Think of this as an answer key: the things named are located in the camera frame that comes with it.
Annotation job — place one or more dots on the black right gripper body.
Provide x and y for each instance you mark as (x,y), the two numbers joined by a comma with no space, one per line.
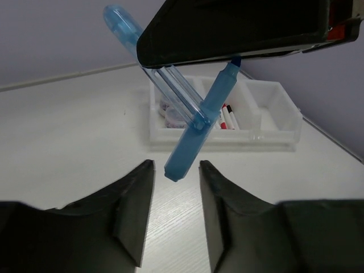
(345,18)

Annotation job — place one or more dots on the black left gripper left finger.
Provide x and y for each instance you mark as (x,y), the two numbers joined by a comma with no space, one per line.
(102,232)

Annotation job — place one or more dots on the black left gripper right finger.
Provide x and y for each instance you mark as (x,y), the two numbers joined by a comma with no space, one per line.
(247,234)

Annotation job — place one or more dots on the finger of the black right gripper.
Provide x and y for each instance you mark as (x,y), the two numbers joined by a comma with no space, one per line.
(197,32)

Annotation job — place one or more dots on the paper clip jar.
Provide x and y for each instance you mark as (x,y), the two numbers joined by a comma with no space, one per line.
(164,104)
(173,119)

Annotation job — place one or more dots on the blue highlighter pen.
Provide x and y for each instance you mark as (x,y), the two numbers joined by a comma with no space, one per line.
(199,113)

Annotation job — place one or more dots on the red whiteboard marker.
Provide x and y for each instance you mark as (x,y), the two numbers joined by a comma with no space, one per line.
(223,121)

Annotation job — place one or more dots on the black whiteboard marker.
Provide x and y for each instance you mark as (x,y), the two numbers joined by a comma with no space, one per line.
(232,117)

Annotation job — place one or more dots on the white compartment organizer tray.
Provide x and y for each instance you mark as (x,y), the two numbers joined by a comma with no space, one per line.
(267,118)

